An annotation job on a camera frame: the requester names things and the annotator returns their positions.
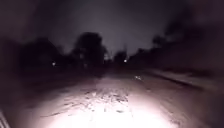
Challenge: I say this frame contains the grey asphalt road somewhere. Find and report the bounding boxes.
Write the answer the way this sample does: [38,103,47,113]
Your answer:
[6,70,224,128]

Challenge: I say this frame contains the dark tree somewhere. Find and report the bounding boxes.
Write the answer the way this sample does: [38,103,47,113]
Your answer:
[70,31,110,69]

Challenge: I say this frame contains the pale roadside verge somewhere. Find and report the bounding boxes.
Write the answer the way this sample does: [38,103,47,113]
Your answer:
[146,68,224,93]

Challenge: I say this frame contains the dark bushes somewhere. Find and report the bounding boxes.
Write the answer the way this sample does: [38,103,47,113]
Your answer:
[0,37,73,79]

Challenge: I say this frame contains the row of dark trees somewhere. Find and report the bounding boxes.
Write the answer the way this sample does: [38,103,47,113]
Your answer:
[128,9,224,76]

